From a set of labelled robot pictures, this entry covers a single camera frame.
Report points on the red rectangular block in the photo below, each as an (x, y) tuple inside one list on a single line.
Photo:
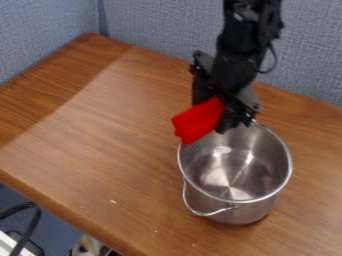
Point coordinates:
[(198, 121)]

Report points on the stainless steel pot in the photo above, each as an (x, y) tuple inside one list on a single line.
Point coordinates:
[(234, 173)]

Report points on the white object under table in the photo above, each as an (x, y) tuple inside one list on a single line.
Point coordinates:
[(90, 247)]

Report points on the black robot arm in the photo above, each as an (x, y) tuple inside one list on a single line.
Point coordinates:
[(253, 18)]

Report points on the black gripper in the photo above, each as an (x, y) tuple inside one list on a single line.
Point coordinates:
[(223, 76)]

